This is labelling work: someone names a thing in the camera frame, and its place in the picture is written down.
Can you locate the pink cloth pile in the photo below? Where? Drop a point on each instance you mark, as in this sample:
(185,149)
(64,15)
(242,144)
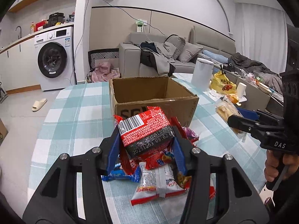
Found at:
(104,72)

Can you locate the black patterned chair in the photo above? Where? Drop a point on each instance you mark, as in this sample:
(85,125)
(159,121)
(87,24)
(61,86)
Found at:
(96,57)

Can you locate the purple snack packet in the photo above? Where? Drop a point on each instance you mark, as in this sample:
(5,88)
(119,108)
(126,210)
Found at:
(191,135)

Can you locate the clear bread bag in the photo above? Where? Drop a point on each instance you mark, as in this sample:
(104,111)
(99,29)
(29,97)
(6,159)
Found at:
(225,108)

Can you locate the grey sofa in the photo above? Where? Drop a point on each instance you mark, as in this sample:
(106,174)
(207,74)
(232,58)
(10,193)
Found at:
(129,50)

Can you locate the grey cushion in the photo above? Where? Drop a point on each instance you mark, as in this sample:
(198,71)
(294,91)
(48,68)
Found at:
(189,52)

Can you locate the right hand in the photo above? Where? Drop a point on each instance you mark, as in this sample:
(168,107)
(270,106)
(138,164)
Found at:
(272,163)

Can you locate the grey jacket on sofa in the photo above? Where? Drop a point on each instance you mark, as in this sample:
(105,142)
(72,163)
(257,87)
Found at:
(158,56)

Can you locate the brown cardboard box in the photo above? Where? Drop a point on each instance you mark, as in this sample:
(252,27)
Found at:
(131,96)

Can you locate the white cylindrical bin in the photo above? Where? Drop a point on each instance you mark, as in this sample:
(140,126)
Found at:
(202,74)

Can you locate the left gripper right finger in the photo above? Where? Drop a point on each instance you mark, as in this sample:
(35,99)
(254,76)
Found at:
(236,200)

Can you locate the red black snack packet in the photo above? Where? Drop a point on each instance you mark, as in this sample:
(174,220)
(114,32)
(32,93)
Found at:
(147,137)

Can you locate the white red snack packet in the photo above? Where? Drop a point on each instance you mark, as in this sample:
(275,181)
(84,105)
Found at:
(158,183)

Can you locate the white washing machine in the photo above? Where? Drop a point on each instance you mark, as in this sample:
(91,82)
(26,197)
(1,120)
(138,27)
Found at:
(55,59)

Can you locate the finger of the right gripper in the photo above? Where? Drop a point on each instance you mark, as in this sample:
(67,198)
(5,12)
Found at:
(245,124)
(257,115)

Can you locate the blue snack packet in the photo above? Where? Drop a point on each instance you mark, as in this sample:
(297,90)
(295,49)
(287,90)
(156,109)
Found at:
(118,174)

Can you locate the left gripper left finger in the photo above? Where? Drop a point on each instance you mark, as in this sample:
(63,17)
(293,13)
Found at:
(72,190)

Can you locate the beige slipper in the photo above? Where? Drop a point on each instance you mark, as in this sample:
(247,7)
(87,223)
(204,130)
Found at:
(38,105)

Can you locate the yellow plastic bag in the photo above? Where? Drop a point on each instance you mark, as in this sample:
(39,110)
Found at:
(221,84)

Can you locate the teal plaid tablecloth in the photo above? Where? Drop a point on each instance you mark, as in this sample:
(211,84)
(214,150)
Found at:
(81,118)

